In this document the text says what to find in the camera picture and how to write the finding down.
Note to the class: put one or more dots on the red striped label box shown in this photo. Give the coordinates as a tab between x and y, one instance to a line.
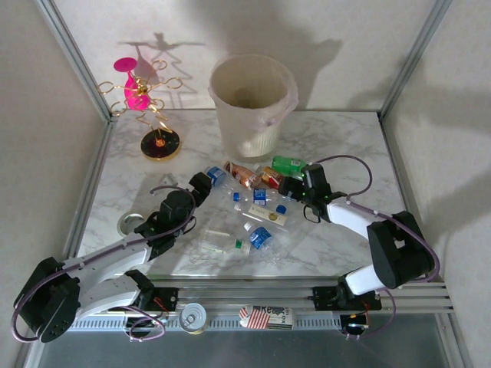
266	317

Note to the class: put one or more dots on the brown label tea bottle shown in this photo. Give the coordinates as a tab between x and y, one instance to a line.
243	174

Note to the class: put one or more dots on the aluminium mounting rail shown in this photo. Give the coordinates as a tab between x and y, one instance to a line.
245	293

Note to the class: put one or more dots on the small circuit board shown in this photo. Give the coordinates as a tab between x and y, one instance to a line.
354	325

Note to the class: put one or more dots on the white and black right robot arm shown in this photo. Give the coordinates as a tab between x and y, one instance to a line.
353	218

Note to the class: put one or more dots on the silver tin can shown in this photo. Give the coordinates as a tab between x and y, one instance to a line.
193	318

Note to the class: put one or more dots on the translucent bin liner bag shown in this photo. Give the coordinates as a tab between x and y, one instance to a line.
238	126

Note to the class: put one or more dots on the pink wine glass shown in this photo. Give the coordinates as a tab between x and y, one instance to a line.
134	100

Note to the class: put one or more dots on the blue-capped bottle blue label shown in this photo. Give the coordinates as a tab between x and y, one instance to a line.
260	195

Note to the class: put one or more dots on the clear bottle white gold label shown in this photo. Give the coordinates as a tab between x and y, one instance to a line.
264	214

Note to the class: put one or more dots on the green bottle white label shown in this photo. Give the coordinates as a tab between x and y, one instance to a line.
282	163

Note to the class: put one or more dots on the aluminium frame post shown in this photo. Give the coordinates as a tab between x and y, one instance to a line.
416	57
76	57

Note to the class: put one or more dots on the clear bottle green cap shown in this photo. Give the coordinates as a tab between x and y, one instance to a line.
218	241

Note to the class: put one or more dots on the clear bottle blue label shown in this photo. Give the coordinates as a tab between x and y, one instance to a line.
216	175

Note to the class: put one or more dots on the white ribbed plastic bin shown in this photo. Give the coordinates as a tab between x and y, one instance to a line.
261	149

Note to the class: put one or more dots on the aluminium frame side rail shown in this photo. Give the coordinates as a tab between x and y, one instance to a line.
94	172
403	172

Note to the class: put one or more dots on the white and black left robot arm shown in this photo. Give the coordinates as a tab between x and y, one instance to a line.
111	253

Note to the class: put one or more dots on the white tape roll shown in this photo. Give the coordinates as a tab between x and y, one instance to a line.
123	219

